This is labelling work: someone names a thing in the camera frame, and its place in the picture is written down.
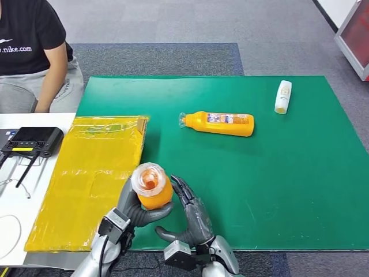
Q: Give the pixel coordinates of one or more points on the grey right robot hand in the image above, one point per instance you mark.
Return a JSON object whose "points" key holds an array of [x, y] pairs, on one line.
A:
{"points": [[197, 221]]}

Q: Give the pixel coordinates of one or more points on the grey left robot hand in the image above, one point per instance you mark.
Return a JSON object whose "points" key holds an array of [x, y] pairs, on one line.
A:
{"points": [[130, 208]]}

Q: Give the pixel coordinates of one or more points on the orange bottle with label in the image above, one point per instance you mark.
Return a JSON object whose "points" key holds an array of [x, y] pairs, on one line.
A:
{"points": [[225, 128], [152, 195]]}

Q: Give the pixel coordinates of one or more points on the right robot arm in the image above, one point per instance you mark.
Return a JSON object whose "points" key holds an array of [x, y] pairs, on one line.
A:
{"points": [[225, 256]]}

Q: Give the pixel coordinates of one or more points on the small white bottle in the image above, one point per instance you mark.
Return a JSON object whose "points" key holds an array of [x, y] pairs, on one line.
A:
{"points": [[283, 96]]}

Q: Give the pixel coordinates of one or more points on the yellow film covered cardboard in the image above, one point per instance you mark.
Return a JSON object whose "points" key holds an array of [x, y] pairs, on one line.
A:
{"points": [[86, 172]]}

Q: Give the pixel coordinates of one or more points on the green table mat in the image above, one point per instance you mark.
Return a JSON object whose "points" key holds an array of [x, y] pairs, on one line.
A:
{"points": [[259, 172]]}

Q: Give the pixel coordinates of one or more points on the black remote controller with antennas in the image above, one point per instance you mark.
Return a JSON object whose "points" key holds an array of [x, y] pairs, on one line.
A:
{"points": [[35, 138]]}

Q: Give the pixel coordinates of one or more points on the seated person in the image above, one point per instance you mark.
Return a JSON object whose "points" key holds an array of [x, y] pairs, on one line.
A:
{"points": [[26, 30]]}

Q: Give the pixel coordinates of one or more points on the red and white cabinet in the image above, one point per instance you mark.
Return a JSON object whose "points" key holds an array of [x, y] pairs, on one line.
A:
{"points": [[357, 38]]}

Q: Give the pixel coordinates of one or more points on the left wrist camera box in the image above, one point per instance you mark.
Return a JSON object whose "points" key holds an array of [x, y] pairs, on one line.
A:
{"points": [[114, 225]]}

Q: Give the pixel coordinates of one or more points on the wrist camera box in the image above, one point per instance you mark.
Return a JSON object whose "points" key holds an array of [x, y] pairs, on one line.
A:
{"points": [[114, 225], [179, 254]]}

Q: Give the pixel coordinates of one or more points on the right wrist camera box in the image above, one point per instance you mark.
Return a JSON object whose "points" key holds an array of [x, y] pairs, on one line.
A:
{"points": [[179, 254]]}

